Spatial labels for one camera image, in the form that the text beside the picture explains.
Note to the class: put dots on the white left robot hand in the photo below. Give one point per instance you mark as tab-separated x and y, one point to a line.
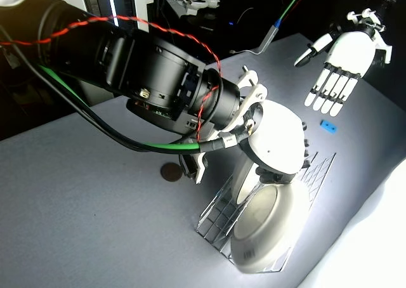
349	53

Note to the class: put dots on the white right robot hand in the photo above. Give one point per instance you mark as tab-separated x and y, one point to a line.
276	135

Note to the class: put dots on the white plate with barcode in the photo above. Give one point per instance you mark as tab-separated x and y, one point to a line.
269	224

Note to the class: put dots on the blue block with holes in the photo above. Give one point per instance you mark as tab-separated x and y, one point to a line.
328	127

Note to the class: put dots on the brown round cookie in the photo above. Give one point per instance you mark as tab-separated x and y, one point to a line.
171	173

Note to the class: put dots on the blue white light strip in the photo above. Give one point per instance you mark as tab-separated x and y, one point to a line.
111	2

